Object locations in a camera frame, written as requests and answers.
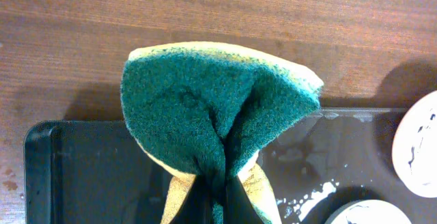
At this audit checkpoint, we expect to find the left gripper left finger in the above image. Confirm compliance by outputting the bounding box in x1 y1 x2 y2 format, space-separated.
170 176 212 224

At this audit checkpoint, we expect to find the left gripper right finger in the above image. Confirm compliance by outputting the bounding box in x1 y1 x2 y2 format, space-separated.
223 177 264 224

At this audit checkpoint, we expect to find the green yellow sponge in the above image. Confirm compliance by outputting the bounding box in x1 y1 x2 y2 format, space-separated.
120 42 324 223

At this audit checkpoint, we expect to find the dark brown serving tray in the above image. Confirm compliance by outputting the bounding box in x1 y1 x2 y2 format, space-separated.
25 108 436 223

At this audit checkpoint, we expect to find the white plate front right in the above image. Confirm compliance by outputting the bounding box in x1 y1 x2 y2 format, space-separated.
325 199 412 224

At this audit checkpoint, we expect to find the pink plate with stain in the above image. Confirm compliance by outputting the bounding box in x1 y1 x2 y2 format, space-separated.
392 92 436 198

